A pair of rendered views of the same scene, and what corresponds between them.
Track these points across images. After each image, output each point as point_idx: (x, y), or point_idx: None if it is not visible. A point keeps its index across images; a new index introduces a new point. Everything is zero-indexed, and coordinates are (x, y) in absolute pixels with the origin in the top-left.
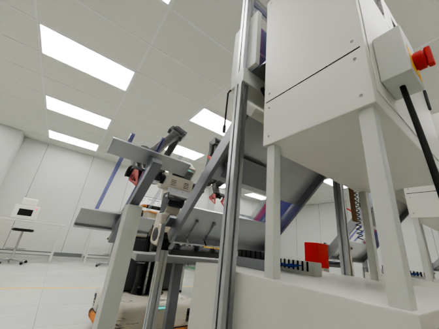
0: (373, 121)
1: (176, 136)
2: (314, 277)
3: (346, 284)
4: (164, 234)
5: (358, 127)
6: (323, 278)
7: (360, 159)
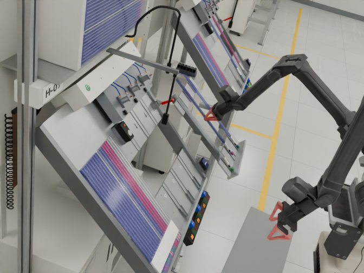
0: None
1: (266, 74)
2: (60, 179)
3: (42, 169)
4: (317, 247)
5: None
6: (55, 182)
7: None
